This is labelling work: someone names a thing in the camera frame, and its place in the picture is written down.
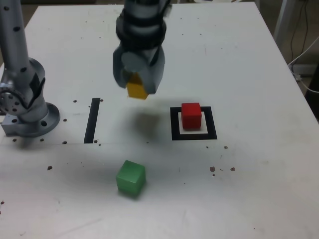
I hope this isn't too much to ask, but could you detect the green cube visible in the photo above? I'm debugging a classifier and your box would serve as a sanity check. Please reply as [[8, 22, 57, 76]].
[[115, 160, 146, 199]]

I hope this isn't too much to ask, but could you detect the black tape strip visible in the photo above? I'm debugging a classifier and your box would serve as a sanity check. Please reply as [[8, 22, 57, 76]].
[[83, 98, 101, 144]]

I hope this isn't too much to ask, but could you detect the white background cable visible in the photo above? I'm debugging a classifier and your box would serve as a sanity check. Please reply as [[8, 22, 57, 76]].
[[288, 36, 319, 93]]

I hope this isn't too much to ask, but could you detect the black background object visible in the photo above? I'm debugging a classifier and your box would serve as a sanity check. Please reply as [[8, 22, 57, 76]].
[[304, 74, 319, 125]]

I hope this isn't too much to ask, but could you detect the white metal stand leg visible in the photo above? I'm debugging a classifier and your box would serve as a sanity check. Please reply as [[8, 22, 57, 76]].
[[273, 0, 291, 44]]

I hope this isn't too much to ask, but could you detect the black tape square outline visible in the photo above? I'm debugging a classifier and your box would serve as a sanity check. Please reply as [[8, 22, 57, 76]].
[[169, 106, 218, 141]]

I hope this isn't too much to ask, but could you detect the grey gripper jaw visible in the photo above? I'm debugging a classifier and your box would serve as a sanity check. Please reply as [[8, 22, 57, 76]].
[[121, 45, 166, 95], [112, 45, 128, 89]]

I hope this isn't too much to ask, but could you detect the red cube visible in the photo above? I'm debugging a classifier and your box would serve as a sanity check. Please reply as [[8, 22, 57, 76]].
[[180, 102, 202, 130]]

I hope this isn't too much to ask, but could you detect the thin black background cable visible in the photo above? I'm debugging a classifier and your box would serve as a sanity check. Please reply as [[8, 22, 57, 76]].
[[290, 0, 311, 64]]

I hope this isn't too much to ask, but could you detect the yellow cube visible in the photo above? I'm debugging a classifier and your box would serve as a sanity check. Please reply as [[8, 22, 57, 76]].
[[126, 71, 148, 101]]

